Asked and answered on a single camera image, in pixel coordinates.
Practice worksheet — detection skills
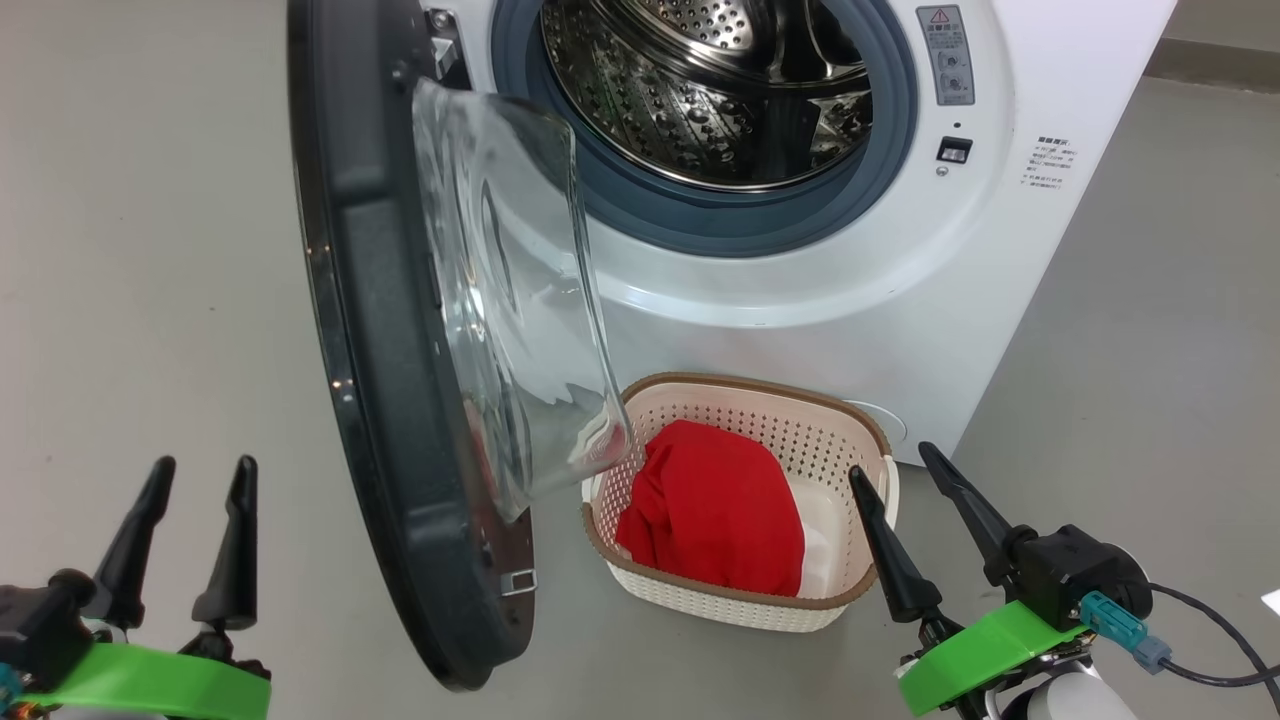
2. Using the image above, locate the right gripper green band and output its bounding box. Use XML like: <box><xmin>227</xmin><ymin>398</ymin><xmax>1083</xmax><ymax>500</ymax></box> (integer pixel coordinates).
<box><xmin>848</xmin><ymin>441</ymin><xmax>1096</xmax><ymax>717</ymax></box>

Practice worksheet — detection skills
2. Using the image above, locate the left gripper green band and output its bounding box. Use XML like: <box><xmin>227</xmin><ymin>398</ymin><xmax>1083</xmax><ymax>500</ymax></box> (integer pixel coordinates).
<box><xmin>15</xmin><ymin>455</ymin><xmax>273</xmax><ymax>720</ymax></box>

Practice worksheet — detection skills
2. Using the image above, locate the white garment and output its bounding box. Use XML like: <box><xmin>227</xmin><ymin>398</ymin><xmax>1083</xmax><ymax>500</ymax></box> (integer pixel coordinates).
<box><xmin>800</xmin><ymin>480</ymin><xmax>851</xmax><ymax>599</ymax></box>

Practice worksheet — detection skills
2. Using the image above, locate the red garment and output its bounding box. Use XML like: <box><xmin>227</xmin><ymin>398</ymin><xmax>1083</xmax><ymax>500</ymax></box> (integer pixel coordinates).
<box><xmin>615</xmin><ymin>420</ymin><xmax>807</xmax><ymax>598</ymax></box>

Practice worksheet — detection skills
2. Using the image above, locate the dark washing machine door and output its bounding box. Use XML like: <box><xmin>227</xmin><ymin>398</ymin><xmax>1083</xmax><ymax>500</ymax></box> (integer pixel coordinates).
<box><xmin>287</xmin><ymin>0</ymin><xmax>641</xmax><ymax>691</ymax></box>

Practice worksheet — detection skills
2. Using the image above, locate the cream perforated laundry basket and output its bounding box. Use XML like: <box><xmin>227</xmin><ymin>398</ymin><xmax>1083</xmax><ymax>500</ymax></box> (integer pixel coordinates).
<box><xmin>582</xmin><ymin>372</ymin><xmax>899</xmax><ymax>633</ymax></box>

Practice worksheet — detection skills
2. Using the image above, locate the white washing machine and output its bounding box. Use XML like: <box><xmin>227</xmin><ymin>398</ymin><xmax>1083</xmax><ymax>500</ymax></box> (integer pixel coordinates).
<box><xmin>420</xmin><ymin>0</ymin><xmax>1179</xmax><ymax>467</ymax></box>

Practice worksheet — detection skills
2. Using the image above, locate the grey rubber door gasket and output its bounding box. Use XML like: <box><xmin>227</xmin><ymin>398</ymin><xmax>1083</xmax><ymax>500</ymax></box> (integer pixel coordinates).
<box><xmin>490</xmin><ymin>0</ymin><xmax>919</xmax><ymax>259</ymax></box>

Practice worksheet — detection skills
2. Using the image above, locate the steel washing machine drum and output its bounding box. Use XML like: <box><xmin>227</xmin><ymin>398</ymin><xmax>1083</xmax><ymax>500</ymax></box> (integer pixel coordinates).
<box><xmin>540</xmin><ymin>0</ymin><xmax>874</xmax><ymax>193</ymax></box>

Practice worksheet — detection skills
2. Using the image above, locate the round drain filter cover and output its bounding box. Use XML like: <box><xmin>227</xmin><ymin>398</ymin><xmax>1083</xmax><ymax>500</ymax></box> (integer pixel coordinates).
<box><xmin>845</xmin><ymin>400</ymin><xmax>909</xmax><ymax>451</ymax></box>

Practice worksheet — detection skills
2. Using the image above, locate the grey warning label sticker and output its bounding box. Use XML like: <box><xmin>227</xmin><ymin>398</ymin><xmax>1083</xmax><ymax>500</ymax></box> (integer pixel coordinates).
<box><xmin>917</xmin><ymin>5</ymin><xmax>976</xmax><ymax>107</ymax></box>

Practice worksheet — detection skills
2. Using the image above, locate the teal right camera connector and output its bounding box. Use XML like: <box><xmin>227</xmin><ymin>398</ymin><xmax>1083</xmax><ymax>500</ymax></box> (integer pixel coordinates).
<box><xmin>1078</xmin><ymin>590</ymin><xmax>1173</xmax><ymax>673</ymax></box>

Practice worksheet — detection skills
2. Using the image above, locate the black right camera cable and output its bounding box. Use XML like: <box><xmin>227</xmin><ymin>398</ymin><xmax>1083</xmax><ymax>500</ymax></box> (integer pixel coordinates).
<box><xmin>1150</xmin><ymin>583</ymin><xmax>1280</xmax><ymax>711</ymax></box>

